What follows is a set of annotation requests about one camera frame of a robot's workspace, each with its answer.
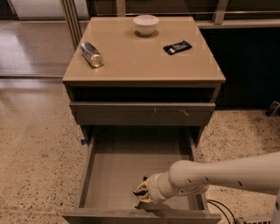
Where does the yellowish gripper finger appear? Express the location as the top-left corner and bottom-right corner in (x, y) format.
(136, 181), (148, 195)
(138, 194), (154, 203)

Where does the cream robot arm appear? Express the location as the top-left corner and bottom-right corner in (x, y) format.
(134, 152), (280, 203)

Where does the open grey middle drawer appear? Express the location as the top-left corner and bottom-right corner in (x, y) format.
(62, 127), (221, 224)

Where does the closed grey top drawer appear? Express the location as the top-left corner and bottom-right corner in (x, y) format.
(70, 101), (215, 126)

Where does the grey drawer cabinet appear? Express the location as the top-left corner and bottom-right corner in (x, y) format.
(63, 17), (225, 139)

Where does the floor power strip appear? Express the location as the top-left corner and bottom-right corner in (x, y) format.
(236, 216), (271, 224)

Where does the small dark floor device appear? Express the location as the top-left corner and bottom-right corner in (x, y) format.
(265, 101), (280, 117)

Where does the silver metal can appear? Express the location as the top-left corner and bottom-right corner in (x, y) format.
(80, 42), (103, 68)

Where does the white ceramic bowl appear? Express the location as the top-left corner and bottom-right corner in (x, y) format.
(133, 15), (159, 36)

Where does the black floor cable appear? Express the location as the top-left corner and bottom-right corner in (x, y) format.
(206, 199), (237, 224)

